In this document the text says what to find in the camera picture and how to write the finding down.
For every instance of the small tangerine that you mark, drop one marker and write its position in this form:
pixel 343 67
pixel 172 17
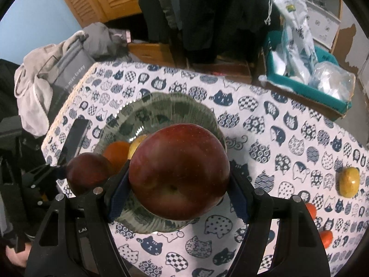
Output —
pixel 312 210
pixel 326 239

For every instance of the yellow green pear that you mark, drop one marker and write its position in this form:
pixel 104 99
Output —
pixel 137 147

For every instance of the black hooded coat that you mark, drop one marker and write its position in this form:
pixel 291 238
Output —
pixel 216 14

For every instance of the wooden drawer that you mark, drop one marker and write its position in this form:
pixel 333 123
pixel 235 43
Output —
pixel 150 53

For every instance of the dark grey clothes pile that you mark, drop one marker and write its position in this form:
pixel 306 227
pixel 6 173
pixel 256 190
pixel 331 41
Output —
pixel 101 40

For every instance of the green glass bowl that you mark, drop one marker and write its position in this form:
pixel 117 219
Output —
pixel 178 109

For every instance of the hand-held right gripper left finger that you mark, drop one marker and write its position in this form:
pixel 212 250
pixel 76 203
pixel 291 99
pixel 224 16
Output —
pixel 118 197

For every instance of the grey printed bag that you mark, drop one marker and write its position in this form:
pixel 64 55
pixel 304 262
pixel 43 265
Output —
pixel 70 69

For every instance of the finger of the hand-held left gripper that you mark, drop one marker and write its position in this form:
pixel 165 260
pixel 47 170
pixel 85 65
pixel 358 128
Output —
pixel 43 175

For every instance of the white door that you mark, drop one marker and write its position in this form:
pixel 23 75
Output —
pixel 356 43

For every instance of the cat print tablecloth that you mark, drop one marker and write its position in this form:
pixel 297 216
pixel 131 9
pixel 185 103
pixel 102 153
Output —
pixel 274 150

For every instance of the white patterned drawer box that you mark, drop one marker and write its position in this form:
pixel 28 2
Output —
pixel 323 23

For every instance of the clear plastic bag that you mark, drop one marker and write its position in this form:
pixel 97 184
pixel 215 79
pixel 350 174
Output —
pixel 331 78

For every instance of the dark red apple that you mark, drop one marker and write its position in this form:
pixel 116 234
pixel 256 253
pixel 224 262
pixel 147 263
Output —
pixel 88 176
pixel 178 173

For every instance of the teal storage box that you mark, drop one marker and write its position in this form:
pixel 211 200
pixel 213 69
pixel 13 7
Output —
pixel 325 98

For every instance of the large orange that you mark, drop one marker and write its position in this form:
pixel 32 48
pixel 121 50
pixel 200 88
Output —
pixel 116 155

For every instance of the person's left hand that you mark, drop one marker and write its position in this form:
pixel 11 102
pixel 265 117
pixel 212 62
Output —
pixel 17 256

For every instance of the black smartphone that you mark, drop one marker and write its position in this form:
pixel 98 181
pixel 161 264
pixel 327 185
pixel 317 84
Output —
pixel 75 142

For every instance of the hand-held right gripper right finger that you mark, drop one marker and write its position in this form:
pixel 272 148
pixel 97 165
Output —
pixel 239 200

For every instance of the white printed rice bag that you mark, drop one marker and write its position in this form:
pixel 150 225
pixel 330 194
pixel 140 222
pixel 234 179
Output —
pixel 297 34

